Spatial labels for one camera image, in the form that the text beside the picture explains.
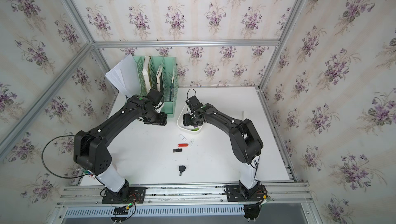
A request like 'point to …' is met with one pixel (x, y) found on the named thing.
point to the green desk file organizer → (169, 82)
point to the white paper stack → (125, 76)
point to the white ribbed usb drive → (182, 137)
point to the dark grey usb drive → (177, 150)
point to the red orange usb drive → (182, 145)
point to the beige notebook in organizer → (158, 74)
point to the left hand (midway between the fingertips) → (163, 123)
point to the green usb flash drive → (195, 129)
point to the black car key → (181, 168)
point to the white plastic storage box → (180, 121)
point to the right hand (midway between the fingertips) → (189, 122)
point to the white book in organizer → (146, 73)
